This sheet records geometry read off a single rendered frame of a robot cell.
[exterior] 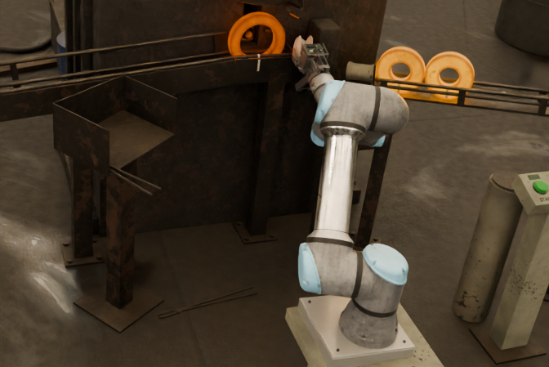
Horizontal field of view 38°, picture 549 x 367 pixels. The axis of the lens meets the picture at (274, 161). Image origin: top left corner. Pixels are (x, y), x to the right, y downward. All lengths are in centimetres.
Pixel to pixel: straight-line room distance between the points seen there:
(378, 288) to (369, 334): 14
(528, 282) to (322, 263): 81
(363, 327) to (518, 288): 67
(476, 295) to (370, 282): 79
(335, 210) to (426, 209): 132
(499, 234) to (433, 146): 123
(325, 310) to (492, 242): 67
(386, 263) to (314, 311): 27
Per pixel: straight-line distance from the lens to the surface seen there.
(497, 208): 251
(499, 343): 269
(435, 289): 286
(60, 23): 395
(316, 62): 246
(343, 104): 201
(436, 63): 259
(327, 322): 210
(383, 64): 261
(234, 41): 253
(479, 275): 265
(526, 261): 250
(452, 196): 339
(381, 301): 199
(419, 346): 217
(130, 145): 223
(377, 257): 196
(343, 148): 200
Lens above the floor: 173
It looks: 31 degrees down
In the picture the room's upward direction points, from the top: 7 degrees clockwise
